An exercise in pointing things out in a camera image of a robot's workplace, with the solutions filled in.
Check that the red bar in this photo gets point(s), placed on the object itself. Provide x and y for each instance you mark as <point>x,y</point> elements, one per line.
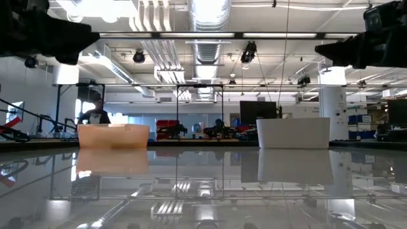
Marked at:
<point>12,123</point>

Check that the black table edge rail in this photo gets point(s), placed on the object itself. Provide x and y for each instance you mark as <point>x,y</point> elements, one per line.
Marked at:
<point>190,143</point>

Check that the black ceiling spotlight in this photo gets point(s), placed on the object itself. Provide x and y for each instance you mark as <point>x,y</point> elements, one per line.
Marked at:
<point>31,62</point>
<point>248,52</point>
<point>139,57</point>
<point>304,80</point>

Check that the silver ventilation duct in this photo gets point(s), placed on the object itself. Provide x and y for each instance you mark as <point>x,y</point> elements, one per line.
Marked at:
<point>208,19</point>

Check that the white round pillar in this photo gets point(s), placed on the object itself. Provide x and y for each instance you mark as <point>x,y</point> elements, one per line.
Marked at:
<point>65,76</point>
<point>334,101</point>

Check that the black metal stand frame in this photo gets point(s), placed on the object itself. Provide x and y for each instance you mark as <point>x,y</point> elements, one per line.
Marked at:
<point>199,85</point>
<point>58,95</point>

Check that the black background robot arm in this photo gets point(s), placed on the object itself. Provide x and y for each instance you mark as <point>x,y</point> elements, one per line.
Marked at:
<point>179,129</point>

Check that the white plastic bin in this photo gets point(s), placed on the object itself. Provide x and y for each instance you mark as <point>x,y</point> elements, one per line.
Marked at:
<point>292,133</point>

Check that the red storage bins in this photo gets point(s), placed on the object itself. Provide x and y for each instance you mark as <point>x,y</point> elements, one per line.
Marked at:
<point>165,123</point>

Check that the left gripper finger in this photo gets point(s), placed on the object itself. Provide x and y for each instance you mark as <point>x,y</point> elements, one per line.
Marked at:
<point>73,36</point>
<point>68,59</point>

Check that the blue storage bins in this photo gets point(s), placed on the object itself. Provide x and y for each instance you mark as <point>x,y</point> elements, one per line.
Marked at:
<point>354,120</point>

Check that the orange plastic bin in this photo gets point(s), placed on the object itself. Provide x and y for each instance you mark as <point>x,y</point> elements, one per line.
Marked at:
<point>111,136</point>

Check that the black computer monitor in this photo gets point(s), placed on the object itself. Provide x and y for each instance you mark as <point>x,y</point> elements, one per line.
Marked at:
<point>397,113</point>
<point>257,109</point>

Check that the person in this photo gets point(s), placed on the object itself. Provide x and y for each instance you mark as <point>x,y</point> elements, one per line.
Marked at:
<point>217,130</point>
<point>94,117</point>
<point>380,131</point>

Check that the lit computer monitor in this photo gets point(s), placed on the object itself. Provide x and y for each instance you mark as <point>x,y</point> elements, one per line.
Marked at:
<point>16,111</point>

